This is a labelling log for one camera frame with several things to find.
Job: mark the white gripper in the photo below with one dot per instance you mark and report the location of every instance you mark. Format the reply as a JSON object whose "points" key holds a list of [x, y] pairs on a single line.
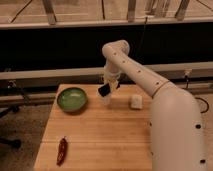
{"points": [[111, 83]]}

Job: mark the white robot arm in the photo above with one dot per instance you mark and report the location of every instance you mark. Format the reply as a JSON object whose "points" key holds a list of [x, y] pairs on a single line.
{"points": [[176, 131]]}

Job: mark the green ceramic bowl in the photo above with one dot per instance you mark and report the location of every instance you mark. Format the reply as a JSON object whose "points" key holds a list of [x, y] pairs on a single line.
{"points": [[72, 99]]}

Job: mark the dried red chili pepper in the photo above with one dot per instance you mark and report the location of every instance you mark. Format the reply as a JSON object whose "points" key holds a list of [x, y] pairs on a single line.
{"points": [[62, 150]]}

